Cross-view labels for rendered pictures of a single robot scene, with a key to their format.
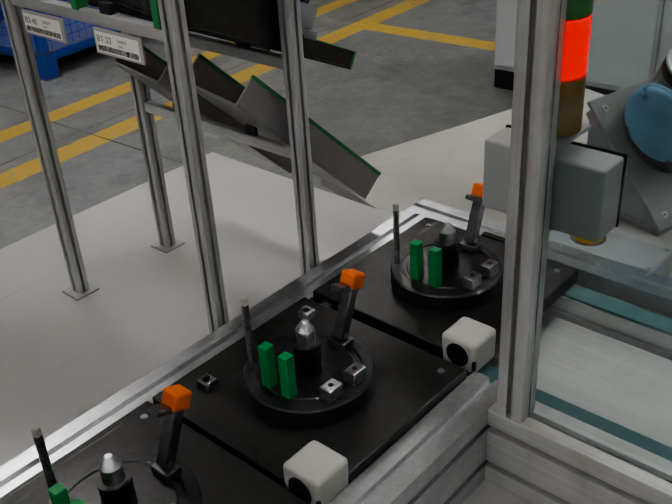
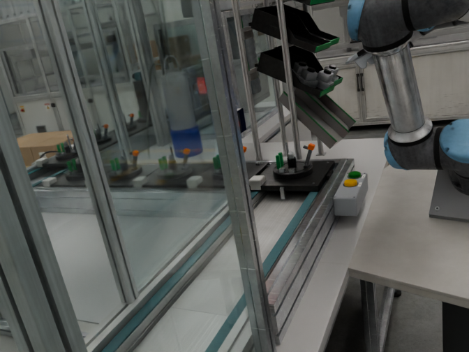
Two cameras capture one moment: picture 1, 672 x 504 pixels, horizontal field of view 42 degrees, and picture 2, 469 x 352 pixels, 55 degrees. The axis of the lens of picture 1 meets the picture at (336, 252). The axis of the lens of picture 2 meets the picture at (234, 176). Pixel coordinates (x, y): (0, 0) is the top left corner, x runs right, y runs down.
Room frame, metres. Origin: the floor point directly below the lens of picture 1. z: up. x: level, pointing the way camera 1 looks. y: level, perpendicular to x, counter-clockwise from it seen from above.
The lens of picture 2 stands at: (0.32, -1.52, 1.51)
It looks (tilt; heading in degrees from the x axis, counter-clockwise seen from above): 19 degrees down; 75
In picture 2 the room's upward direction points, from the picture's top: 10 degrees counter-clockwise
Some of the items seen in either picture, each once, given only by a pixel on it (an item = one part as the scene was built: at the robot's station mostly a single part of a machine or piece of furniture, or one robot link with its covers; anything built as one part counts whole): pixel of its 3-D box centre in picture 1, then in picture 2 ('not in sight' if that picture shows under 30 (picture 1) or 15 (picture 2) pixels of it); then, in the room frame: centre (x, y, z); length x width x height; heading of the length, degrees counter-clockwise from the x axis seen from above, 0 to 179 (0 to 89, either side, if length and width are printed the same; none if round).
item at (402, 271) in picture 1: (446, 272); (292, 170); (0.92, -0.14, 0.98); 0.14 x 0.14 x 0.02
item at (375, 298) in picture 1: (446, 285); (293, 174); (0.92, -0.14, 0.96); 0.24 x 0.24 x 0.02; 47
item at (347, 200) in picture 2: not in sight; (351, 193); (1.02, -0.35, 0.93); 0.21 x 0.07 x 0.06; 47
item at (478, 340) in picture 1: (468, 345); (257, 183); (0.78, -0.14, 0.97); 0.05 x 0.05 x 0.04; 47
